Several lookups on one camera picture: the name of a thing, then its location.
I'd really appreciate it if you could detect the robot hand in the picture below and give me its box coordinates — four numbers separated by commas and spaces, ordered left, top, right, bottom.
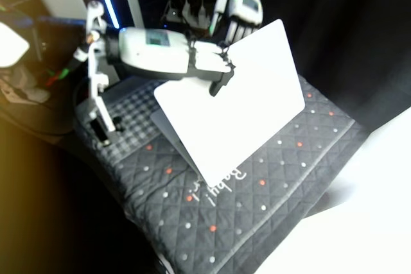
209, 0, 265, 46
118, 26, 238, 98

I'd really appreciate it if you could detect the grey laptop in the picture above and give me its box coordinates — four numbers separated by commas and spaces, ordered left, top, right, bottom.
150, 18, 307, 187

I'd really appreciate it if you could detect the grey quilt with checked border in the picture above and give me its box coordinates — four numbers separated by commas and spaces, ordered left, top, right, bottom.
74, 73, 371, 274

